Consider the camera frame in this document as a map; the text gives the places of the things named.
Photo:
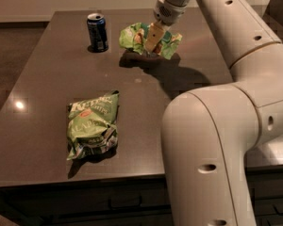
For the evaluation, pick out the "green kettle chips bag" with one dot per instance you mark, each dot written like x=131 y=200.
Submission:
x=92 y=128

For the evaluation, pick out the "dark drawer handle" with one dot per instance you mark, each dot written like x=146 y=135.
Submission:
x=127 y=202

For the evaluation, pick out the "green rice chip bag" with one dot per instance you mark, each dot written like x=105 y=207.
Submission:
x=134 y=36

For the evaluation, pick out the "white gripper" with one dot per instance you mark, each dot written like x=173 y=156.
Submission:
x=167 y=12

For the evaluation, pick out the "blue pepsi can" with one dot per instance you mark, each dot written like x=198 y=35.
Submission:
x=96 y=24

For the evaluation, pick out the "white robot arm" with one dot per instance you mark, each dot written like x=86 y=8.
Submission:
x=206 y=132

